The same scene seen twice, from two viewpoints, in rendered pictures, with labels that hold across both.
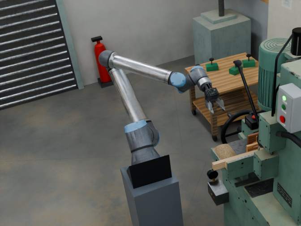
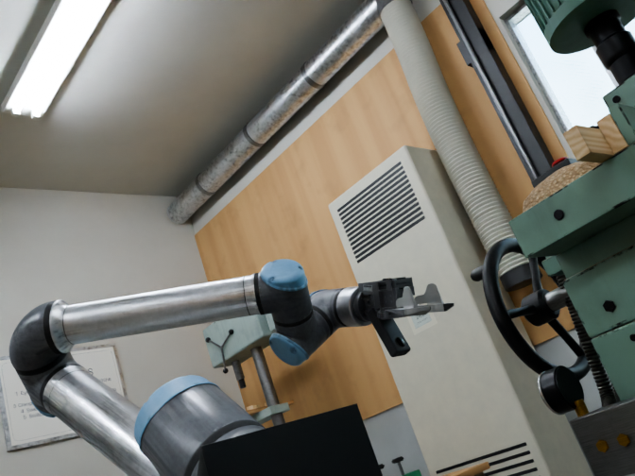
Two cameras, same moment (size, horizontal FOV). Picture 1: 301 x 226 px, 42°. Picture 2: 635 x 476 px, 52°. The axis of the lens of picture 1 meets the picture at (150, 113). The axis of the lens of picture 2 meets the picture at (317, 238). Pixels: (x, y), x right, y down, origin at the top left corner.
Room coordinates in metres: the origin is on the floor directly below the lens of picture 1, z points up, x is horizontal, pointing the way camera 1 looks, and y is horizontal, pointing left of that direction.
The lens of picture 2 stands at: (1.05, 0.41, 0.66)
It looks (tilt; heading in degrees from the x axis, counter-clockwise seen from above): 20 degrees up; 328
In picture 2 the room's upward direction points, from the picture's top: 20 degrees counter-clockwise
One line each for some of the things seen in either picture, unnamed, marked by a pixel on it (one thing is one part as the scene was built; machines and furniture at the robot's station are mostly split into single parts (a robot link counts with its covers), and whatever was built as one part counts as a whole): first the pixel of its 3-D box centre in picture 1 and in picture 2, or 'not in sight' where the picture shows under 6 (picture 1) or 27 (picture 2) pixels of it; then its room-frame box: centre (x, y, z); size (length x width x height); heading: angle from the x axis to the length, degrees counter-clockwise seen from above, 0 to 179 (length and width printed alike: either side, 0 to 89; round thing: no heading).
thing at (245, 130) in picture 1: (258, 128); not in sight; (1.76, -0.59, 0.91); 0.15 x 0.14 x 0.09; 102
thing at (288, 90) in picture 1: (291, 108); not in sight; (1.23, -0.53, 1.40); 0.10 x 0.06 x 0.16; 12
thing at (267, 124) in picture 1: (272, 131); not in sight; (1.33, -0.50, 1.22); 0.09 x 0.08 x 0.15; 12
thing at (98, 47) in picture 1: (102, 61); not in sight; (4.31, 0.48, 0.30); 0.19 x 0.18 x 0.60; 16
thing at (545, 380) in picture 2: (212, 175); (566, 395); (1.72, -0.31, 0.65); 0.06 x 0.04 x 0.08; 102
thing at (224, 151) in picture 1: (225, 150); (563, 183); (1.61, -0.37, 0.92); 0.14 x 0.09 x 0.04; 12
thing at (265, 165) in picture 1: (265, 163); not in sight; (1.36, -0.49, 1.02); 0.09 x 0.07 x 0.12; 102
